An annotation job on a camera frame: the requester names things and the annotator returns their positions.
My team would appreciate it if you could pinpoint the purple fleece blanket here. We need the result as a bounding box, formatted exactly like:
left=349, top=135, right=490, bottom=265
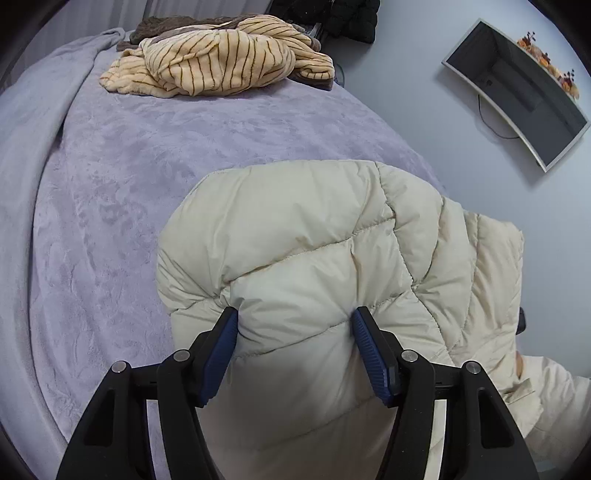
left=0, top=28, right=446, bottom=480

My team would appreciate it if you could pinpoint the brown fleece garment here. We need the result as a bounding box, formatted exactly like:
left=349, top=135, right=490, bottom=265
left=115, top=15, right=335, bottom=92

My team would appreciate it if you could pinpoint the autumn flower garland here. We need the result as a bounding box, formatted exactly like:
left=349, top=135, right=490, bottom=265
left=516, top=30, right=583, bottom=100

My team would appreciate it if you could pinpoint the cream quilted puffer jacket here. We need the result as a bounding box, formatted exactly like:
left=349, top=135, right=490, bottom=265
left=156, top=159, right=527, bottom=480

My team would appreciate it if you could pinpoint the black monitor cable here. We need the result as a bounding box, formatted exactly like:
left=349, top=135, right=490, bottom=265
left=478, top=95, right=521, bottom=140

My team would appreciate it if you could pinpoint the beige striped fleece garment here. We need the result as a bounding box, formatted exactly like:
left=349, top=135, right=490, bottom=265
left=99, top=15, right=335, bottom=97

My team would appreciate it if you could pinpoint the curved monitor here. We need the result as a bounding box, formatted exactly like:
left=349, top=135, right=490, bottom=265
left=442, top=18, right=591, bottom=174

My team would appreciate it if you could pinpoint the black clothing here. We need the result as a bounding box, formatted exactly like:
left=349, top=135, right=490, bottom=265
left=268, top=0, right=382, bottom=44

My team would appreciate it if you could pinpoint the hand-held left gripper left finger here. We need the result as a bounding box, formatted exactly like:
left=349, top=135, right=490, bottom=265
left=55, top=306, right=239, bottom=480

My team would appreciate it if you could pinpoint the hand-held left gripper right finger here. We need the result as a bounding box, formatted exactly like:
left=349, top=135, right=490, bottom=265
left=352, top=306, right=540, bottom=480

